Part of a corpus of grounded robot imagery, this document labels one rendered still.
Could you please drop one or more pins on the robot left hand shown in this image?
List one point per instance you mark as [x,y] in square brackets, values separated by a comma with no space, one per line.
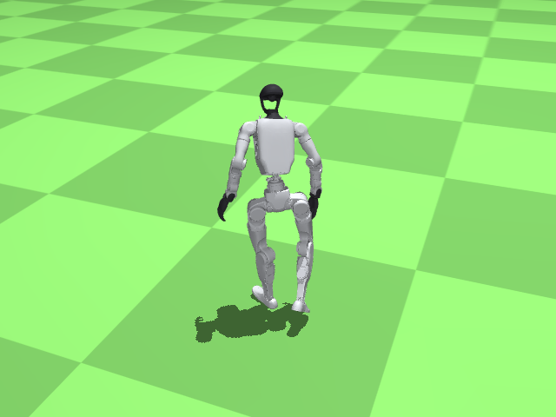
[223,205]

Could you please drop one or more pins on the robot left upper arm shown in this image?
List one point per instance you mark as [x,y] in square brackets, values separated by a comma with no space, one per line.
[245,132]

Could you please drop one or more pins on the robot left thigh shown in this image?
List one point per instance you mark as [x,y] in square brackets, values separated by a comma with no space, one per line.
[257,209]

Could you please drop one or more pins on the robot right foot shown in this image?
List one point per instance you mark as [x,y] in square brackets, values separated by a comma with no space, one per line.
[299,306]

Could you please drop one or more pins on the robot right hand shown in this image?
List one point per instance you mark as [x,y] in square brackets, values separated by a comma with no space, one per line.
[313,202]

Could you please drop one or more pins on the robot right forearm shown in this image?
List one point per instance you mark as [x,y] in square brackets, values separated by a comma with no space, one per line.
[315,179]

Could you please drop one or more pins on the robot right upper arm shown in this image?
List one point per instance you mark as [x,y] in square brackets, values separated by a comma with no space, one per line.
[301,132]

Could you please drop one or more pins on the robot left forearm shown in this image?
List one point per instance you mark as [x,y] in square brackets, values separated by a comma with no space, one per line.
[233,180]

